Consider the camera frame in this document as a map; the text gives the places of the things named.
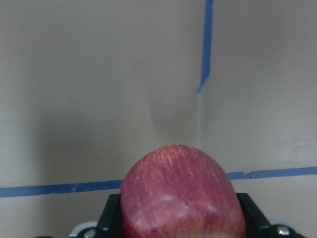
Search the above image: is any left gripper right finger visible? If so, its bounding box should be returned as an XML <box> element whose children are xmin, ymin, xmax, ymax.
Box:
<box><xmin>237</xmin><ymin>193</ymin><xmax>270</xmax><ymax>230</ymax></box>

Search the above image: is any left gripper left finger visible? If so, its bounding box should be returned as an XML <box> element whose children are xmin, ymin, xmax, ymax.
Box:
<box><xmin>97</xmin><ymin>193</ymin><xmax>122</xmax><ymax>231</ymax></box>

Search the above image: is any red apple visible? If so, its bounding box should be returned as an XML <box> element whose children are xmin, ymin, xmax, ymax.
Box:
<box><xmin>120</xmin><ymin>145</ymin><xmax>247</xmax><ymax>238</ymax></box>

